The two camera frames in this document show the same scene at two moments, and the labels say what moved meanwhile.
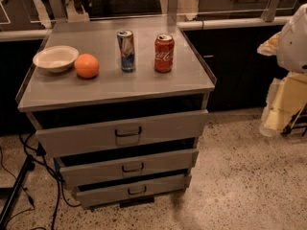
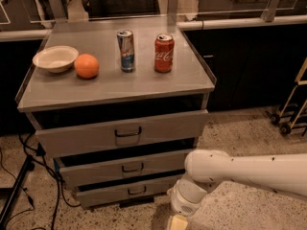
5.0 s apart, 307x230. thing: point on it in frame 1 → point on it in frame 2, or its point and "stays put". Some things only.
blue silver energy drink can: x=126 y=42 stays put
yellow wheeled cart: x=297 y=120 → x=276 y=118
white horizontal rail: x=181 y=26 stays put
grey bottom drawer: x=130 y=192 stays put
